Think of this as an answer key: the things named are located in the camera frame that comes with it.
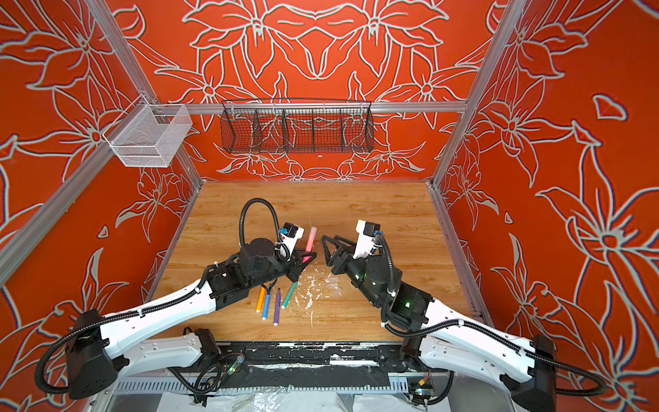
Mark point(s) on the white mesh basket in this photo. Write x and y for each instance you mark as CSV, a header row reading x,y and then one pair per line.
x,y
147,135

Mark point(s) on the white slotted cable duct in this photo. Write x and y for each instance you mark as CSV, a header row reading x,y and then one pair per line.
x,y
154,386

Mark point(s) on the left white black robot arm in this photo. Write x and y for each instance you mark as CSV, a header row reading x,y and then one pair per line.
x,y
97,348

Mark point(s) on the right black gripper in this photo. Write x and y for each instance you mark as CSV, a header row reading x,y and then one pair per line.
x,y
344,259

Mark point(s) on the green marker pen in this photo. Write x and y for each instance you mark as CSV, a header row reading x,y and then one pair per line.
x,y
289,295

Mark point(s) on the small green circuit board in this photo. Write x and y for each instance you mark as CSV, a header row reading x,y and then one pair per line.
x,y
421,391

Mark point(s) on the pink marker pen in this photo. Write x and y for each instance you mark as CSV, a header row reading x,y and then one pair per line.
x,y
309,246

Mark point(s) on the black wire basket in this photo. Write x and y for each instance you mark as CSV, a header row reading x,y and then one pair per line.
x,y
297,127

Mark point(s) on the purple marker pen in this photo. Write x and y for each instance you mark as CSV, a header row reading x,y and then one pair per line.
x,y
277,310

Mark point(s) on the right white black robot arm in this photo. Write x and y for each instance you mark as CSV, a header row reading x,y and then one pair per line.
x,y
439,337

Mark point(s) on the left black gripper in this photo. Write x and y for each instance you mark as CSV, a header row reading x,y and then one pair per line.
x,y
296,262

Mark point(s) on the blue marker pen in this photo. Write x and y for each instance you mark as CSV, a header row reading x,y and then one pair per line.
x,y
265,308

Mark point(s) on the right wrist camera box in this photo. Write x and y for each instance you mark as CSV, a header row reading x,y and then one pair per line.
x,y
366,244

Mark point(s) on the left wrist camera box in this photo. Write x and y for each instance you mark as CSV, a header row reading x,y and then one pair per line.
x,y
289,235

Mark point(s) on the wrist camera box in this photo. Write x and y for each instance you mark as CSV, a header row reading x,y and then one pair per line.
x,y
289,235
366,244

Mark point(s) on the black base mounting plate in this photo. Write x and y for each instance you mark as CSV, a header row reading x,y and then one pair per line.
x,y
308,364

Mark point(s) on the orange marker pen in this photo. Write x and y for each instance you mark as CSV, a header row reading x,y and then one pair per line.
x,y
261,299

